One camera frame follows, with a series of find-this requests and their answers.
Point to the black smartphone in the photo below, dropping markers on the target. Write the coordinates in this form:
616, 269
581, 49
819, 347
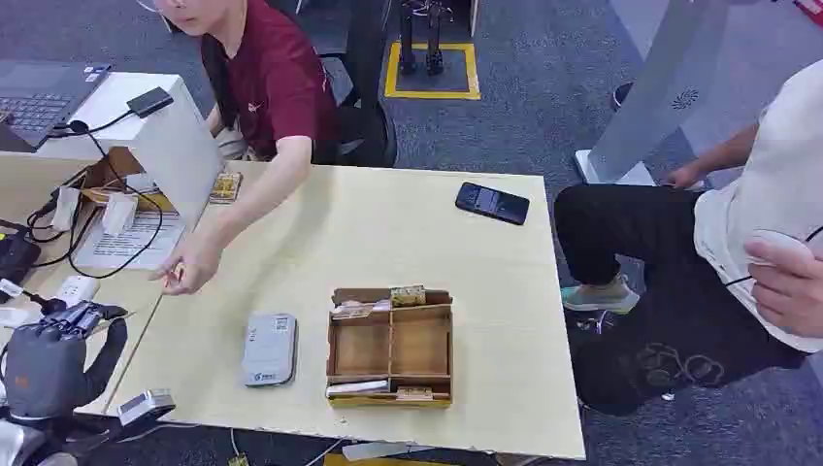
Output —
492, 203

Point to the brown cardboard box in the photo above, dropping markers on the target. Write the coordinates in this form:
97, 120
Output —
112, 170

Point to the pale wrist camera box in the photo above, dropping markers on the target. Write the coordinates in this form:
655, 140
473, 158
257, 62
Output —
144, 406

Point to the pale card lying flat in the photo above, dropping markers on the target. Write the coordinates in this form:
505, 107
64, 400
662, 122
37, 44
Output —
357, 310

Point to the yellow patterned card stack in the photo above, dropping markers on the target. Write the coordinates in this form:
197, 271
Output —
408, 296

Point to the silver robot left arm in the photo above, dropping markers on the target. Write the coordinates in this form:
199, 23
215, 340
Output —
14, 445

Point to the dark laptop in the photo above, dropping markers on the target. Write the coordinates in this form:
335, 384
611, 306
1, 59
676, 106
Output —
38, 96

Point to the white box stand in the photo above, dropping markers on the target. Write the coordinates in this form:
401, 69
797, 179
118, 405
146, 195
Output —
173, 154

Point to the seated person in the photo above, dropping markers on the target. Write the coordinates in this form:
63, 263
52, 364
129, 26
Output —
771, 193

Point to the white kiosk stand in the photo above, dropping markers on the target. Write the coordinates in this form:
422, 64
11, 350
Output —
656, 96

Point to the wooden card box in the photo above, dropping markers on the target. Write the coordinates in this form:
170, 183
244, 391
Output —
392, 350

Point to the seated person's hand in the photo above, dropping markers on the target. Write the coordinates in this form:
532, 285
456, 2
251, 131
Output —
791, 289

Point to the printed paper sheet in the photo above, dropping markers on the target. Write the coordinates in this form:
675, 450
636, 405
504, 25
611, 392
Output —
132, 244

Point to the white power strip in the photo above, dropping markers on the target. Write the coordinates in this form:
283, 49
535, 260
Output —
77, 291

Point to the white card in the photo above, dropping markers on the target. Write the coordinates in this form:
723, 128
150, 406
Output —
357, 388

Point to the black office chair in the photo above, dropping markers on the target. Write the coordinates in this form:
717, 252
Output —
366, 83

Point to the black device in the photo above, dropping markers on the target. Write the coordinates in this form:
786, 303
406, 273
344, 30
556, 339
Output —
16, 254

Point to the pale green shoe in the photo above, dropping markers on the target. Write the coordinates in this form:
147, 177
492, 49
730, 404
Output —
601, 298

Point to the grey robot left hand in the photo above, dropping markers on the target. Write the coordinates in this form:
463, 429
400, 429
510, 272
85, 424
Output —
45, 373

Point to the black robot legs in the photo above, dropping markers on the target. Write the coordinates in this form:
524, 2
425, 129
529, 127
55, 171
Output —
421, 38

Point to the grey card reader device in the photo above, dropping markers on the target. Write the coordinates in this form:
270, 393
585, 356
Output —
270, 350

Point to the small tan card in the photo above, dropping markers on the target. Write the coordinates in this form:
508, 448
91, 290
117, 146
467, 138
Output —
414, 393

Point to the black round base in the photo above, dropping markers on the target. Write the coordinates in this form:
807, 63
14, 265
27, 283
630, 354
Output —
620, 95

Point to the black adapter block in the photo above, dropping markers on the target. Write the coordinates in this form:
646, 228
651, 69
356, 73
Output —
150, 101

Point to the person across the desk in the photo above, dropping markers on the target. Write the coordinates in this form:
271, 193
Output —
276, 83

